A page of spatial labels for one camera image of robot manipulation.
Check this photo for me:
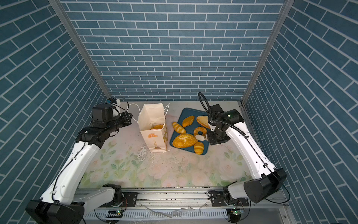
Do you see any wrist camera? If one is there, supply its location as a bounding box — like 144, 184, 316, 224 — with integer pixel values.
208, 104, 224, 124
91, 98, 120, 123

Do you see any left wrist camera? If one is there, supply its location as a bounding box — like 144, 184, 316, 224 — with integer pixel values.
91, 98, 120, 123

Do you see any dark teal tray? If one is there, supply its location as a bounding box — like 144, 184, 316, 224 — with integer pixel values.
170, 107, 210, 155

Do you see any large twisted ring bread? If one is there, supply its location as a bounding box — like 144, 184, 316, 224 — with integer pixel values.
151, 125, 164, 130

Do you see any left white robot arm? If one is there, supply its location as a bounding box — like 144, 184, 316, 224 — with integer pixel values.
26, 108, 132, 224

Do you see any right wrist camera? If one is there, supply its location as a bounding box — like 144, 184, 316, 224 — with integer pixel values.
208, 104, 224, 124

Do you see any orange oval bread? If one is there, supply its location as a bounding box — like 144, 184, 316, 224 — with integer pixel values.
182, 115, 195, 127

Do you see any small ring donut bread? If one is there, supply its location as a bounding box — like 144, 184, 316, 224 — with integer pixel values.
193, 127, 207, 137

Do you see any small striped croissant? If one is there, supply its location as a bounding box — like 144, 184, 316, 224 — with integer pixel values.
193, 142, 205, 155

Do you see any white paper bread bag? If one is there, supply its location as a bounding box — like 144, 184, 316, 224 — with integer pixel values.
135, 103, 170, 153

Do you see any large seeded oval loaf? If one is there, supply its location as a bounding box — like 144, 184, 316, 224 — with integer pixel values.
172, 133, 198, 148

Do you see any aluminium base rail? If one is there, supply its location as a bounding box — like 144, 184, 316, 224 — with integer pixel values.
72, 187, 296, 224

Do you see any striped long bread roll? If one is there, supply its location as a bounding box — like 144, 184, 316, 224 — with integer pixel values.
172, 122, 186, 134

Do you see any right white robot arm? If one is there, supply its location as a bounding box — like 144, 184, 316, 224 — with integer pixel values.
207, 105, 287, 203

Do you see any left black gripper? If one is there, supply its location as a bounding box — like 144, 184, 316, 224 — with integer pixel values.
105, 111, 133, 135

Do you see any triangular toast bread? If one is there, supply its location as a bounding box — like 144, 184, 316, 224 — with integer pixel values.
196, 116, 211, 129

